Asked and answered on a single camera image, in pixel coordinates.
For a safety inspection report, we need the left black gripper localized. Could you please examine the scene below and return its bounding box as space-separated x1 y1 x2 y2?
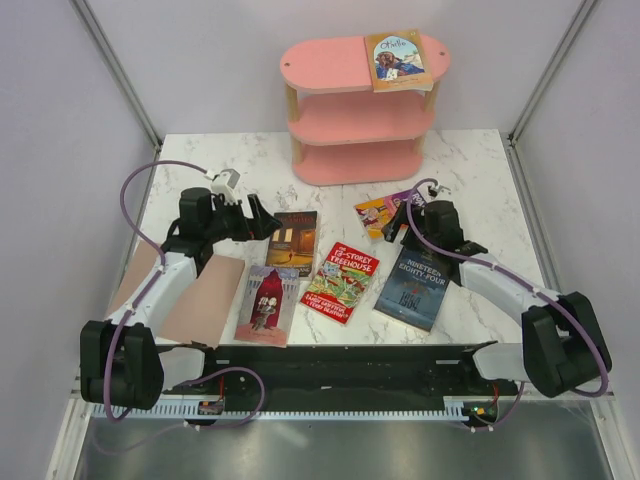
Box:
204 194 281 243

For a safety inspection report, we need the brown Edward Tulane book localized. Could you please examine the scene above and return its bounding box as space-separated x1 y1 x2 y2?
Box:
265 211 318 278

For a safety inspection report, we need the blue Nineteen Eighty-Four book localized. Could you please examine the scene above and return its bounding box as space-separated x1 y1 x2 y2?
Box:
374 247 449 332

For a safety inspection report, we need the red 13-Storey Treehouse book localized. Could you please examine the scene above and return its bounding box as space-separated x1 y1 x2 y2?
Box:
300 242 380 325

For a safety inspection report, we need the pink Hamlet book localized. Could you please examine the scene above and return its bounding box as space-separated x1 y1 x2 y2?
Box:
234 265 300 348

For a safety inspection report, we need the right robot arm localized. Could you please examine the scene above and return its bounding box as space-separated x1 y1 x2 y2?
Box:
382 201 612 398

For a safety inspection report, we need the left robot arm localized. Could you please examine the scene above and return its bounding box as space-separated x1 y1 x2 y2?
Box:
80 187 282 411

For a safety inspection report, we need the Roald Dahl Charlie book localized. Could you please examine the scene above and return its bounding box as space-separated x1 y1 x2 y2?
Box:
354 190 410 242

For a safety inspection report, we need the pink three-tier shelf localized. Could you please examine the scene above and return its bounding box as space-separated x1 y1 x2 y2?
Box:
280 36 438 186

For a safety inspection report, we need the pink paper file sheet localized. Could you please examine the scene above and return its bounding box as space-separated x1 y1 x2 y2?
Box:
129 253 245 348

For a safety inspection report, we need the Othello book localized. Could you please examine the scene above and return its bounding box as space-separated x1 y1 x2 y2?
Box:
364 29 434 93

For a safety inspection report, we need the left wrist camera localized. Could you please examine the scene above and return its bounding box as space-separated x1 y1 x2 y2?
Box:
210 169 240 204

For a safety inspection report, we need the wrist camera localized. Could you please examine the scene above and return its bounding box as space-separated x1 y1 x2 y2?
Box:
210 169 240 204
427 180 451 198

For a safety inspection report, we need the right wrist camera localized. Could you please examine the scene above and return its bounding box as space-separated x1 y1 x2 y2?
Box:
427 180 451 198

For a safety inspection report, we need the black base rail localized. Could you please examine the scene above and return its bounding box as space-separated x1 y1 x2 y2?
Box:
173 345 518 410

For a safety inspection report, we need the white slotted cable duct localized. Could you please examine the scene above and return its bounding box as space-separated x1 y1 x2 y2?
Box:
92 397 501 420

